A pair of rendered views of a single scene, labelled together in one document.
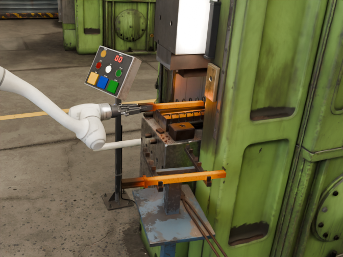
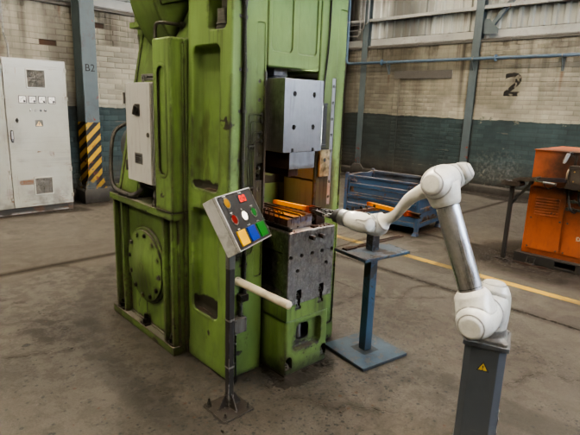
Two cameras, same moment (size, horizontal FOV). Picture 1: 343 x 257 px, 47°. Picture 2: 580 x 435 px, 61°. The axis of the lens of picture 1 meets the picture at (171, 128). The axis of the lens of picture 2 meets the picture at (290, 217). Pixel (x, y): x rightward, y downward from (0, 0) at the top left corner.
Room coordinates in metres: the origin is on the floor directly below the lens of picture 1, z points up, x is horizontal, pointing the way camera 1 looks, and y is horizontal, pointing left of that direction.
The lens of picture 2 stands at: (2.95, 2.74, 1.63)
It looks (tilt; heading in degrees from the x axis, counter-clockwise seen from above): 13 degrees down; 252
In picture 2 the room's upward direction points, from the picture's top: 2 degrees clockwise
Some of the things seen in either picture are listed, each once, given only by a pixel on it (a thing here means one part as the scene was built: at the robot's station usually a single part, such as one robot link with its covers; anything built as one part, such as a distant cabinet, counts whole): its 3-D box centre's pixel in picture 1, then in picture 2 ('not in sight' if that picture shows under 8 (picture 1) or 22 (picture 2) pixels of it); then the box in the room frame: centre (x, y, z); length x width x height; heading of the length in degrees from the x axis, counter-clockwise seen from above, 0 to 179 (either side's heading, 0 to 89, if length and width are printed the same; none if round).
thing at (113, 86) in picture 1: (113, 86); (261, 229); (2.35, 0.39, 1.01); 0.07 x 0.05 x 0.07; 50
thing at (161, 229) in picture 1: (171, 211); (372, 250); (1.50, -0.03, 0.72); 0.40 x 0.30 x 0.02; 18
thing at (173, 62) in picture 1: (198, 54); (278, 156); (2.13, -0.12, 1.32); 0.42 x 0.20 x 0.10; 115
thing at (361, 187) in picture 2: not in sight; (392, 199); (-0.50, -3.37, 0.36); 1.20 x 0.80 x 0.72; 123
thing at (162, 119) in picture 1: (192, 113); (276, 214); (2.13, -0.12, 0.96); 0.42 x 0.20 x 0.09; 115
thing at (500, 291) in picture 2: not in sight; (491, 303); (1.41, 1.00, 0.77); 0.18 x 0.16 x 0.22; 36
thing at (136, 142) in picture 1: (125, 144); (262, 293); (2.32, 0.30, 0.62); 0.44 x 0.05 x 0.05; 115
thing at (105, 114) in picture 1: (104, 111); (344, 217); (1.88, 0.36, 1.04); 0.09 x 0.06 x 0.09; 25
